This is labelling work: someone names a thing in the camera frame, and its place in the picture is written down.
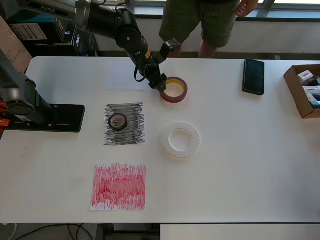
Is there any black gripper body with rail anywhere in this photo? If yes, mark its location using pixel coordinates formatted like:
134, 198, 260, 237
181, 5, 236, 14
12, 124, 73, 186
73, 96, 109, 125
143, 59, 167, 87

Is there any red tape roll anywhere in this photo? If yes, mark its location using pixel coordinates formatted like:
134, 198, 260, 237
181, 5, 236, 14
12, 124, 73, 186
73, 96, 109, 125
159, 76, 189, 103

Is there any small black tape roll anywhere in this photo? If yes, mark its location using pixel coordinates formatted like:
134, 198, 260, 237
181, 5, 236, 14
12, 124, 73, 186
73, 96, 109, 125
108, 112, 129, 132

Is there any wide white tape roll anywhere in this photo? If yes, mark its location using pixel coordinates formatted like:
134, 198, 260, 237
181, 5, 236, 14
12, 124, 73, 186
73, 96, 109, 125
161, 121, 201, 160

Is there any person's left hand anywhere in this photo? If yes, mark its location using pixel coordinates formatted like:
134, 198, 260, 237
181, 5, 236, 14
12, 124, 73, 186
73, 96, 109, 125
236, 0, 260, 18

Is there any plain white paper sheet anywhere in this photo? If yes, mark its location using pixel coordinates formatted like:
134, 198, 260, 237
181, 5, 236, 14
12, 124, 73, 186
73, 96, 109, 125
104, 61, 151, 91

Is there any black scribbled paper sheet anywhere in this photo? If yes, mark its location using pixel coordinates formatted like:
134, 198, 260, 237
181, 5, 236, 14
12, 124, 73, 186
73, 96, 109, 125
103, 101, 146, 147

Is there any person in dark shirt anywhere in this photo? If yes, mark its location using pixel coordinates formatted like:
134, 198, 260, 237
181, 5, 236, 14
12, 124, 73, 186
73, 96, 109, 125
159, 0, 241, 59

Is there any black monitor box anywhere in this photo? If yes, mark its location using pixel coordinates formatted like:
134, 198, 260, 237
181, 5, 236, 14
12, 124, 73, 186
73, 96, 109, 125
73, 27, 101, 58

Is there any tall black printed box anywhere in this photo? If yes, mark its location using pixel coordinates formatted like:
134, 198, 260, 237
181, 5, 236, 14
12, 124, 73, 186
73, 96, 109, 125
56, 17, 85, 46

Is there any red scribbled paper sheet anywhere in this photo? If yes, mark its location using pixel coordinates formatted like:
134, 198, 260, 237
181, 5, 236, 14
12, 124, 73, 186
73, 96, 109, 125
89, 162, 147, 212

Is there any teal product box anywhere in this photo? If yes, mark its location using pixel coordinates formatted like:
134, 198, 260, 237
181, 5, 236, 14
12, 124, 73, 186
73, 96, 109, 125
9, 12, 61, 25

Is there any open brown cardboard box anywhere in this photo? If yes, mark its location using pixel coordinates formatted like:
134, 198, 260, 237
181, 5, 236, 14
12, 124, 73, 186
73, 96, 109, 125
283, 64, 320, 120

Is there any black box with white label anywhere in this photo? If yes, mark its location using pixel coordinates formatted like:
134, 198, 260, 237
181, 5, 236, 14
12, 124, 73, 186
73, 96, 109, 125
8, 22, 68, 46

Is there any cardboard box with shipping label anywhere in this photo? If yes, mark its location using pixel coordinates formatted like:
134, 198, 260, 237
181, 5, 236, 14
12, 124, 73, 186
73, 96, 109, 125
0, 14, 33, 71

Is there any white box with black lettering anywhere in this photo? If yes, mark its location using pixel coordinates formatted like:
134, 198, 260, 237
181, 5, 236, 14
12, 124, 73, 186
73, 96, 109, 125
302, 85, 320, 94

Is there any black and white small box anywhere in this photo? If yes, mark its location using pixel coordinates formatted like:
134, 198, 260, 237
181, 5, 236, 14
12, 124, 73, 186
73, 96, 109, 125
306, 93, 320, 110

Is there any orange clamp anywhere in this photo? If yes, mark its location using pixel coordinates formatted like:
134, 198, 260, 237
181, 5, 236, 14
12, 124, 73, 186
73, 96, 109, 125
0, 102, 11, 128

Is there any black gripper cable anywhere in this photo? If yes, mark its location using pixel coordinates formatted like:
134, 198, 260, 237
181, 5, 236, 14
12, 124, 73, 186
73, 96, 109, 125
133, 63, 149, 83

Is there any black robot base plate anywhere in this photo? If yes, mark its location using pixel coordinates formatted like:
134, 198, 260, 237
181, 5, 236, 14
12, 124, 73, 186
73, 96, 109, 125
4, 103, 86, 133

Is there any dark window frame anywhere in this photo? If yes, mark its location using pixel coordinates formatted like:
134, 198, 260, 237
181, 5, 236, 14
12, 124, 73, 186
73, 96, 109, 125
134, 0, 320, 25

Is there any black floor cable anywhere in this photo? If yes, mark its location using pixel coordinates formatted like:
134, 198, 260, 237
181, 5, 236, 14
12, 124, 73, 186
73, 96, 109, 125
14, 223, 98, 240

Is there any white floor cable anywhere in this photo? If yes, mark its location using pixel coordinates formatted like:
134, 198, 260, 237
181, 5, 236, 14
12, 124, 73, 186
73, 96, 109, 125
0, 221, 19, 240

